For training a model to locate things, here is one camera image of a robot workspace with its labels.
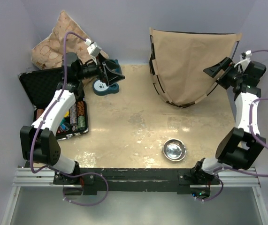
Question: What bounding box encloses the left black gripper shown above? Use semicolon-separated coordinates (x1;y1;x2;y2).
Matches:
77;53;125;86

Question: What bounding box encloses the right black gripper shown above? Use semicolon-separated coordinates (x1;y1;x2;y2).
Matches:
204;58;245;90

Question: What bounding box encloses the beige patterned pet cushion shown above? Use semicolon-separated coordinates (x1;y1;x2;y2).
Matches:
30;10;109;71

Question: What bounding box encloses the black poker chip case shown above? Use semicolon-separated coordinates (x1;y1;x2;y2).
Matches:
19;67;89;140

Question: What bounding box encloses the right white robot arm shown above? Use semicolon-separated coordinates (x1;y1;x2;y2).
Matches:
191;56;267;184

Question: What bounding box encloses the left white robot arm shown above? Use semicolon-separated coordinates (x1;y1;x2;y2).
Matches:
20;52;125;184

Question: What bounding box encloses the teal pet bowl stand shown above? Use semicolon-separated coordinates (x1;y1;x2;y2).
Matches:
107;59;122;74

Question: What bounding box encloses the steel pet bowl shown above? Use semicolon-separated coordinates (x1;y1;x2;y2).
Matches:
162;139;187;162

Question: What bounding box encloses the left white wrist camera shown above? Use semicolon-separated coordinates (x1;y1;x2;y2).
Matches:
84;38;101;63

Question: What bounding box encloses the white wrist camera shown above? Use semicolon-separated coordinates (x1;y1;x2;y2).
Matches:
84;38;101;63
234;50;253;68

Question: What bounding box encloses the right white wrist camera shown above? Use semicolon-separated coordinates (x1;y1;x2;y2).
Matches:
234;50;253;68

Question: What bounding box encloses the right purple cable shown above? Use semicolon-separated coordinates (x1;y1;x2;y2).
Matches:
201;49;268;202

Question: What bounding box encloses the purple cable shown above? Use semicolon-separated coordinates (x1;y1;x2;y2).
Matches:
29;31;110;207
201;49;268;202

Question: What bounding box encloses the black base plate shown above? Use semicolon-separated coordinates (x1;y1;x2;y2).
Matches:
54;168;220;195

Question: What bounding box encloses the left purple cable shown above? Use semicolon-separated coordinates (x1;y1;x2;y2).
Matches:
29;31;110;207

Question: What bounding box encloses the aluminium frame rail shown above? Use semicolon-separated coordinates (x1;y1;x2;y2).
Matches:
3;168;268;225

